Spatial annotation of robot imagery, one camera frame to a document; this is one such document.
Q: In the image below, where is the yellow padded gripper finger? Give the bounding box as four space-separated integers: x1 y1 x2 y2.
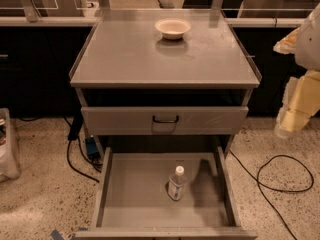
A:
274 70 320 139
273 28 300 54

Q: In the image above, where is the clear plastic water bottle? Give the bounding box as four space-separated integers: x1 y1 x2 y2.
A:
168 166 187 201

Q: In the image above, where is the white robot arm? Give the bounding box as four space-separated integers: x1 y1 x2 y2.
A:
273 5 320 138

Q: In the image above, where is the closed grey upper drawer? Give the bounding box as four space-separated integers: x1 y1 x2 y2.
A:
81 106 248 135

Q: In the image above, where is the grey drawer cabinet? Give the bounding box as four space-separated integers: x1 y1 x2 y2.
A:
70 9 261 151

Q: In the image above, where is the open grey middle drawer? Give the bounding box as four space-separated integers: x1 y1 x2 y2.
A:
77 147 257 240

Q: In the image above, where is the white paper bowl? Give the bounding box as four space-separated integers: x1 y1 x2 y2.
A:
155 18 191 40

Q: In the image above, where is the blue power adapter box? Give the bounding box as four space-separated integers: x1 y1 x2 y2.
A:
85 137 99 158

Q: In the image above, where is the blue tape on floor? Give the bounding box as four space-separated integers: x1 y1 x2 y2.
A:
49 226 88 240

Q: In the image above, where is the clear plastic bin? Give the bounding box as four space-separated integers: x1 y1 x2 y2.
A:
0 108 20 182

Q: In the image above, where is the black floor cable right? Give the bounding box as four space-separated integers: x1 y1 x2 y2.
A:
229 149 315 240

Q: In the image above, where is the black drawer handle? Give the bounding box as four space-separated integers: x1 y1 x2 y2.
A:
152 115 180 124

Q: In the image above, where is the black cable left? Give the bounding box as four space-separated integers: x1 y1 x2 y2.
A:
63 116 103 184

